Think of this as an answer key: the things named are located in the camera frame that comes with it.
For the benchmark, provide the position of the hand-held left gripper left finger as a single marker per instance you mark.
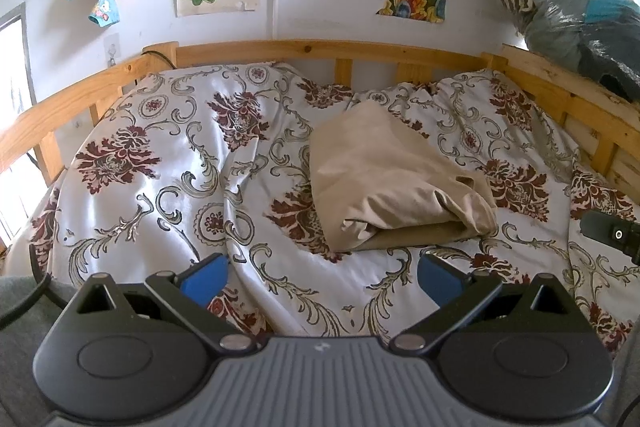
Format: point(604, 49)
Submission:
point(207, 279)

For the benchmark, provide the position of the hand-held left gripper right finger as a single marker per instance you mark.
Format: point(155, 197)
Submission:
point(437, 279)

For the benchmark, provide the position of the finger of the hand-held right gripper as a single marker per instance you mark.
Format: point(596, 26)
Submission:
point(610, 232)

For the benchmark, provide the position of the beige hooded jacket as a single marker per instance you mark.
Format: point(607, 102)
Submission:
point(390, 167)

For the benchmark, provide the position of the clear plastic bag of clothes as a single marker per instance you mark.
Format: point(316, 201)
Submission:
point(575, 2)

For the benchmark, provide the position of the floral white blanket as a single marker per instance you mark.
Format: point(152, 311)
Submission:
point(165, 167)

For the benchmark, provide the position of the person's grey pants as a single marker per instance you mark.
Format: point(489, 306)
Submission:
point(20, 382)

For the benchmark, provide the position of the white wall socket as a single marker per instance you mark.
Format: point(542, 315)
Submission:
point(112, 52)

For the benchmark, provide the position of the wooden bed frame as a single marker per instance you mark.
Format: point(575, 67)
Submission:
point(310, 49)

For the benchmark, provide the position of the grey window frame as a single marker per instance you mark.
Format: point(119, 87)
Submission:
point(12, 57)

